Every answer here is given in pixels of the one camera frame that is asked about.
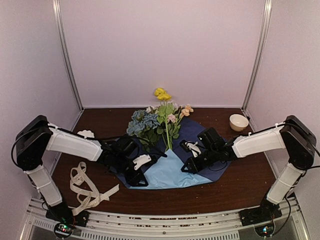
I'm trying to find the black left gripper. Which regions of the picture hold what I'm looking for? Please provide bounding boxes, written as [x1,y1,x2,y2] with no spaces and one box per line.
[113,154,149,187]

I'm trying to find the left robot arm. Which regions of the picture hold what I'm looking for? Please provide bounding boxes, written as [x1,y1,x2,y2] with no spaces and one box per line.
[11,115,157,222]

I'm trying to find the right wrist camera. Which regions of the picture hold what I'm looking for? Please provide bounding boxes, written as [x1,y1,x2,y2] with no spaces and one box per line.
[180,140,202,158]

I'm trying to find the blue wrapping paper sheet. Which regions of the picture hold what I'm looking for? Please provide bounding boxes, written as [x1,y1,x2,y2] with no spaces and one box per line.
[116,118,231,190]

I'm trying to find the left aluminium corner post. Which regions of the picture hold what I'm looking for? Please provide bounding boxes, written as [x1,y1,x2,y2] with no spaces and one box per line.
[52,0,84,112]

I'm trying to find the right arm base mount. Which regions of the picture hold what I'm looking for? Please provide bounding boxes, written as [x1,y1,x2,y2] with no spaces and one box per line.
[239,198,282,238]

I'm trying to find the white scalloped dish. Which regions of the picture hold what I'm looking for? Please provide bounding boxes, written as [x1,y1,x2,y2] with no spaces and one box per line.
[77,129,95,139]

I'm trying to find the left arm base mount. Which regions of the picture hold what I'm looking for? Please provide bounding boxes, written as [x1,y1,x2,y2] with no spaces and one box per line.
[43,198,90,240]

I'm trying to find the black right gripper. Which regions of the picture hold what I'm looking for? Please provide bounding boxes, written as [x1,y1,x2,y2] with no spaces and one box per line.
[181,146,219,174]

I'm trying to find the cream printed ribbon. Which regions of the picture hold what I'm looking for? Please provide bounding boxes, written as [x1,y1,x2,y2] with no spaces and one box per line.
[69,161,120,216]

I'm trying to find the white ceramic bowl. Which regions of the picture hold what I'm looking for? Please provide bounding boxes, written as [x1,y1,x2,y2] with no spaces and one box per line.
[229,114,249,132]

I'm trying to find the aluminium corner post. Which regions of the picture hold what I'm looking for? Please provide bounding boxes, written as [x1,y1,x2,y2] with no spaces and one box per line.
[241,0,273,113]
[52,0,84,112]

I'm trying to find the front aluminium rail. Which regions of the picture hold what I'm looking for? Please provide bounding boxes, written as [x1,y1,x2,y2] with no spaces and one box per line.
[24,194,308,240]

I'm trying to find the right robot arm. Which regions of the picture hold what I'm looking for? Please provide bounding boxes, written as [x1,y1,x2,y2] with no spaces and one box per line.
[180,115,318,221]

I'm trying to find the right aluminium corner post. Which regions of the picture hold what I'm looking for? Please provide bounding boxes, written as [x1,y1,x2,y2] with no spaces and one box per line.
[241,0,273,113]

